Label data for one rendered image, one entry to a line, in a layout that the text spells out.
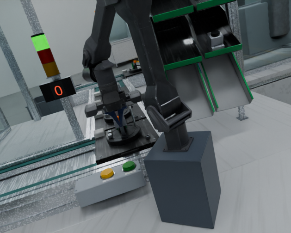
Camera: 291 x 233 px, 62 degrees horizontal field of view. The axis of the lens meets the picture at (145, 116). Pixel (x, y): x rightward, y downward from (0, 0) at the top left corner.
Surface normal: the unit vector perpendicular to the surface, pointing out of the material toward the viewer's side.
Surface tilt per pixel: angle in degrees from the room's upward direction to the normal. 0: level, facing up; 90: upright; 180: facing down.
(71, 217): 0
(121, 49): 90
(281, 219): 0
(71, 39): 90
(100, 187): 90
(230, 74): 45
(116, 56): 90
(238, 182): 0
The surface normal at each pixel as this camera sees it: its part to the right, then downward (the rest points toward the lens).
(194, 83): -0.15, -0.38
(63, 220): -0.25, -0.90
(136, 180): 0.20, 0.31
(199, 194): -0.39, 0.43
